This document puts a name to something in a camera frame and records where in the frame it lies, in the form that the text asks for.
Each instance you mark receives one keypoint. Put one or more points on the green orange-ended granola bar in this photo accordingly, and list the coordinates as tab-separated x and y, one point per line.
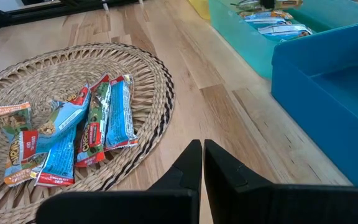
15	174
12	119

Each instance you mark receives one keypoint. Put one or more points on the round woven wicker mat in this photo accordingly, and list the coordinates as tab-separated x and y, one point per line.
42	68

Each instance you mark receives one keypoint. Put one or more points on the blue red-ended granola bar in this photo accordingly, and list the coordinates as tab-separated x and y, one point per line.
121	118
62	119
59	161

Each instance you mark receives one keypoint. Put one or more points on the yellow plastic bin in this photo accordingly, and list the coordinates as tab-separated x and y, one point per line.
200	7

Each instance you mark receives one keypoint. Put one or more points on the black aluminium rig frame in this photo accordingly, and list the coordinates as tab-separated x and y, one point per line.
42	14

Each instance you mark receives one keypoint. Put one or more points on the teal plastic bin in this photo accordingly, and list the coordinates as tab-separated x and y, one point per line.
238	40

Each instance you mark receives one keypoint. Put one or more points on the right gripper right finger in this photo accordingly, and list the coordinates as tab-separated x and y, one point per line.
259	205

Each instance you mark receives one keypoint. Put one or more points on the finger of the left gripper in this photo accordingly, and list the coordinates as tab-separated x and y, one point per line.
269	3

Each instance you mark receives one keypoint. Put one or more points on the green red-ended granola bar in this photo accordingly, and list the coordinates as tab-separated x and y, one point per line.
95	124

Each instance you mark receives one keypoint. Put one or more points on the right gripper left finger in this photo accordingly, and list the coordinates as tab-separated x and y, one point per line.
135	208

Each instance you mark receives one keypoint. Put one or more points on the blue plastic bin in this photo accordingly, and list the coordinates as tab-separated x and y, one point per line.
306	124

